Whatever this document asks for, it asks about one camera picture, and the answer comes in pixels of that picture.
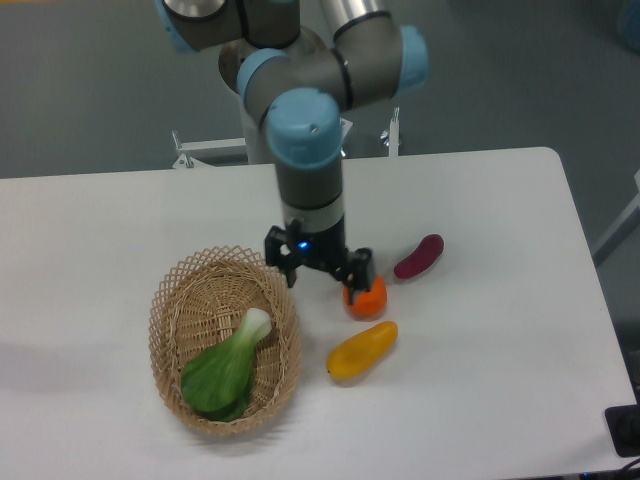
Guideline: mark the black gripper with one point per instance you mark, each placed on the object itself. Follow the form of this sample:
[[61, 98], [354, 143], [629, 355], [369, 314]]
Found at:
[[288, 249]]

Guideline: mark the green bok choy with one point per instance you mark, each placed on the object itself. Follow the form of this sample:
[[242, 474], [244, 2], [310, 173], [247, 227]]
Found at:
[[217, 384]]

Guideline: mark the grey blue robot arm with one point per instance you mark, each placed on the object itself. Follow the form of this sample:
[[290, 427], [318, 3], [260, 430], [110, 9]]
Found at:
[[295, 99]]

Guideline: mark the woven wicker basket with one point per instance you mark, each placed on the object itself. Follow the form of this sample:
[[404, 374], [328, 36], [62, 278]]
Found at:
[[200, 303]]

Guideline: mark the orange mandarin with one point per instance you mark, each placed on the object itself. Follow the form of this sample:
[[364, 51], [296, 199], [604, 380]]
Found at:
[[367, 304]]

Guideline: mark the yellow pepper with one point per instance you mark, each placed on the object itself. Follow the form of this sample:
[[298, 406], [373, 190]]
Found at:
[[361, 352]]

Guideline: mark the purple sweet potato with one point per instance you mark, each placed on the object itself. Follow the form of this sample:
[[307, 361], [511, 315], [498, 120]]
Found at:
[[421, 259]]

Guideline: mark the black device at table edge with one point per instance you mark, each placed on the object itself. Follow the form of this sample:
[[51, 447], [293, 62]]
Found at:
[[623, 425]]

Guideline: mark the white frame at right edge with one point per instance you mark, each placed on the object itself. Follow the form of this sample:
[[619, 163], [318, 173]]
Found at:
[[619, 229]]

